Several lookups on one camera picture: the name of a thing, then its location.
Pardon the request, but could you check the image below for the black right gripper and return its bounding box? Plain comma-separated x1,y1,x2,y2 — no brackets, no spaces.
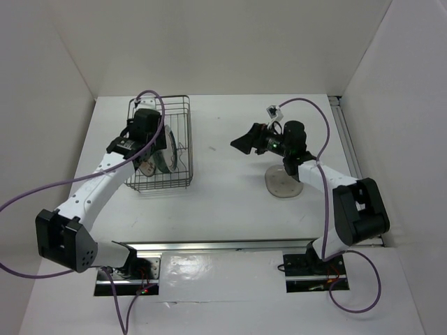
231,122,291,157

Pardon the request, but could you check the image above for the white plate teal red rim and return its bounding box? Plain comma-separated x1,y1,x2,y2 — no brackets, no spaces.
163,125,178,169

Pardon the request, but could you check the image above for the blue patterned plate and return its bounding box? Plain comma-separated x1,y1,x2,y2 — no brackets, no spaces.
153,151,177,174

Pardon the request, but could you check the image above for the clear glass plate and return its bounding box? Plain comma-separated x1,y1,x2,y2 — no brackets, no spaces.
265,165,304,199

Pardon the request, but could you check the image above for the white plate orange sunburst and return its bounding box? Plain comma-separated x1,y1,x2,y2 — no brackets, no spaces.
138,157,156,178

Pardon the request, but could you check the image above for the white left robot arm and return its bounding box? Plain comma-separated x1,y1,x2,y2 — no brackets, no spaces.
36,108,167,278

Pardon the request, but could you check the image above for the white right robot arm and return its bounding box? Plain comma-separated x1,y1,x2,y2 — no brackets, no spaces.
230,121,390,274

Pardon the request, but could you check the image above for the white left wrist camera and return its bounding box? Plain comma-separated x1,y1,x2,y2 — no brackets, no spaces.
130,98,157,110

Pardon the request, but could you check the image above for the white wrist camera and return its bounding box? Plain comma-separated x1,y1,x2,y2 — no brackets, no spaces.
266,105,284,128
130,98,157,110

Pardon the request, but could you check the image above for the grey wire dish rack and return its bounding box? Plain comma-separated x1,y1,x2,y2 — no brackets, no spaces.
125,95,193,193

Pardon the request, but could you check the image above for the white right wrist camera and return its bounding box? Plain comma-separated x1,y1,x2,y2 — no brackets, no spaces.
266,105,284,128

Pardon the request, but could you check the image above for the aluminium side rail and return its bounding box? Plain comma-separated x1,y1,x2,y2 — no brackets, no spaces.
328,96,362,179

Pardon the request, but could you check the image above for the aluminium front rail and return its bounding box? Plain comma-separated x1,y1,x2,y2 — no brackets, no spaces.
124,239,312,252

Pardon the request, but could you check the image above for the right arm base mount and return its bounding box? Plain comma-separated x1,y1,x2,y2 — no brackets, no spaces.
277,254,349,293

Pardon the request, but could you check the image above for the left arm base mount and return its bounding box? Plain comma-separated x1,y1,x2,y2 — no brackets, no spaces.
94,254,161,297

